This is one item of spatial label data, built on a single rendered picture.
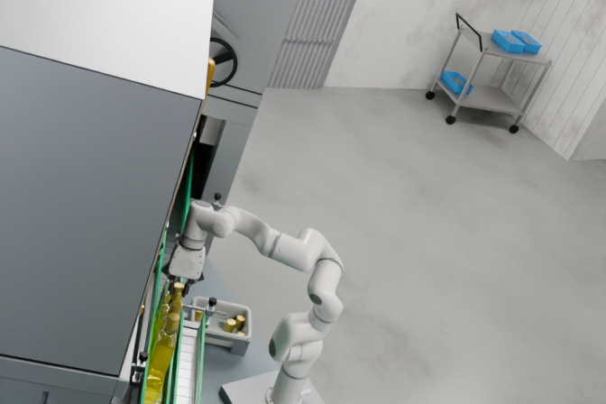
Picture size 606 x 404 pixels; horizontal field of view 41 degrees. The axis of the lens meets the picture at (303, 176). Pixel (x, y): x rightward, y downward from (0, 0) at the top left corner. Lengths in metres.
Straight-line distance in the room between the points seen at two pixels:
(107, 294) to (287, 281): 2.96
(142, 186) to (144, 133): 0.12
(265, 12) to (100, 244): 1.67
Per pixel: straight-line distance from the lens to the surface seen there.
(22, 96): 1.53
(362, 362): 4.38
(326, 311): 2.43
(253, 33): 3.18
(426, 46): 7.63
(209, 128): 3.48
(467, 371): 4.70
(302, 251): 2.36
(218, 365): 2.95
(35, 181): 1.61
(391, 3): 7.08
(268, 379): 2.91
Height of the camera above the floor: 2.80
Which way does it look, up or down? 30 degrees down
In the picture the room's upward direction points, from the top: 22 degrees clockwise
